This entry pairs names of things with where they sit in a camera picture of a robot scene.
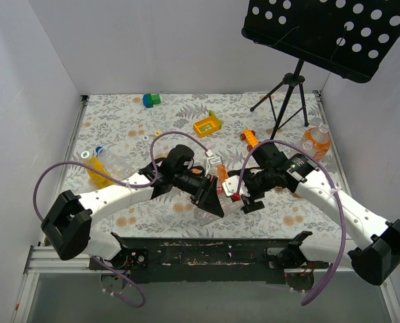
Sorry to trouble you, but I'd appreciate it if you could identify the blue green toy block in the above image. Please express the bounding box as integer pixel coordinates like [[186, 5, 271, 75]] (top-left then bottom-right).
[[143, 93, 161, 108]]

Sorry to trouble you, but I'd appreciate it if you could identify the clear bottle blue cap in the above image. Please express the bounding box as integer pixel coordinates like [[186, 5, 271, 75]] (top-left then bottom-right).
[[95, 146, 135, 180]]

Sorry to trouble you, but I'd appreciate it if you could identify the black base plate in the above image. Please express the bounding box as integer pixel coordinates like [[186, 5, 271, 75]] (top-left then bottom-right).
[[88, 237, 330, 285]]

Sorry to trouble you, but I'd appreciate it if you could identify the orange label tea bottle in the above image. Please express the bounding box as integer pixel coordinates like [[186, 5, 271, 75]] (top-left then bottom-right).
[[216, 164, 228, 195]]

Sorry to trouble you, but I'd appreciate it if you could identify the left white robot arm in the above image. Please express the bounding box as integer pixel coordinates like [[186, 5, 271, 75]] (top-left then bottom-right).
[[41, 145, 224, 269]]

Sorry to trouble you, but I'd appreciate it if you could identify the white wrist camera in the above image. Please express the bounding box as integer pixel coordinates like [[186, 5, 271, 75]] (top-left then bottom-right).
[[223, 180, 241, 201], [204, 156, 223, 176]]

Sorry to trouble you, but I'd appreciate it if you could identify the small clear bottle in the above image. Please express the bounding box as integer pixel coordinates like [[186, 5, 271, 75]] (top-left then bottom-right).
[[301, 139, 315, 156]]

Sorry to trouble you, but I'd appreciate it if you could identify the clear Pocari Sweat bottle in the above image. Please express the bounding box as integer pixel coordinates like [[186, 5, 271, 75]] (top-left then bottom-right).
[[194, 192, 243, 226]]

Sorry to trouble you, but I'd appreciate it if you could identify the black music stand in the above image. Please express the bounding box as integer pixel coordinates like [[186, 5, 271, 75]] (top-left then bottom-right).
[[241, 0, 400, 159]]

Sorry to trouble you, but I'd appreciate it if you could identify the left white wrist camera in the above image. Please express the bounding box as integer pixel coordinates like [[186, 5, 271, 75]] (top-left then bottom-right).
[[204, 156, 223, 176]]

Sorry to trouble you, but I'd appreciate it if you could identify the orange toy car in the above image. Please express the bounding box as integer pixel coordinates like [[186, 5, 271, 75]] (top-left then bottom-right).
[[239, 129, 260, 151]]

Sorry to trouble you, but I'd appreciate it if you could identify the yellow toy box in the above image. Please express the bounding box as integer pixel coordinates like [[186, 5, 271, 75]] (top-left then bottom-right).
[[193, 110, 222, 138]]

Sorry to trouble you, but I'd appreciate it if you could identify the floral table mat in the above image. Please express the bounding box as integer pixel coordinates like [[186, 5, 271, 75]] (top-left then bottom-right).
[[50, 92, 344, 240]]

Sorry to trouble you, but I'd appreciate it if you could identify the orange soda bottle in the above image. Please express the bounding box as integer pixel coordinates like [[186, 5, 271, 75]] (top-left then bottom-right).
[[303, 123, 331, 161]]

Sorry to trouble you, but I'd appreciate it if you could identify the yellow juice bottle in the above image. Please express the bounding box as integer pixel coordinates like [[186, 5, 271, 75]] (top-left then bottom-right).
[[79, 151, 113, 189]]

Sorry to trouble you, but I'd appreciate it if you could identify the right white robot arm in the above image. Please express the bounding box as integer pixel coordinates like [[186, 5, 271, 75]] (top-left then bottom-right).
[[223, 139, 400, 285]]

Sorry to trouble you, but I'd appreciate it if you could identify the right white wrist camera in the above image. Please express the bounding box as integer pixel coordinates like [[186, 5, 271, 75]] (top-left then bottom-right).
[[223, 180, 241, 201]]

